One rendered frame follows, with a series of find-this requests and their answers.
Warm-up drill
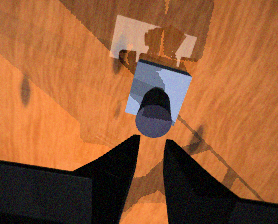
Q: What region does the black cylinder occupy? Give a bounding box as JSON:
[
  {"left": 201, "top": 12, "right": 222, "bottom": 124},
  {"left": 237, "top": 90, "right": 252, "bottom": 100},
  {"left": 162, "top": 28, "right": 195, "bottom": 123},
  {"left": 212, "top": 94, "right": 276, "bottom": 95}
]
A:
[{"left": 135, "top": 89, "right": 172, "bottom": 138}]

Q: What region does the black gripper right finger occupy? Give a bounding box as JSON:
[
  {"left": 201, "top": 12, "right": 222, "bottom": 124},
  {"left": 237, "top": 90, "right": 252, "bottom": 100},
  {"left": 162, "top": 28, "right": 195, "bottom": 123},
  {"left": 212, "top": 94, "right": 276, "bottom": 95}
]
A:
[{"left": 163, "top": 139, "right": 278, "bottom": 224}]

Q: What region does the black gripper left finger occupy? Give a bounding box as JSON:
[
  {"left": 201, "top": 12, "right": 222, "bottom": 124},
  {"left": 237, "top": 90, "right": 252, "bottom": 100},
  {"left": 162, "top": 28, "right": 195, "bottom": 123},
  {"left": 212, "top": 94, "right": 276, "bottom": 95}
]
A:
[{"left": 0, "top": 134, "right": 141, "bottom": 224}]

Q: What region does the light blue square block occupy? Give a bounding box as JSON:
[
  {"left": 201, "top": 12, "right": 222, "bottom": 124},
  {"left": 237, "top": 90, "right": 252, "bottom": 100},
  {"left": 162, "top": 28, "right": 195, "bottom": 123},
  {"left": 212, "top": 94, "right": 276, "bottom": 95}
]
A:
[{"left": 125, "top": 59, "right": 192, "bottom": 126}]

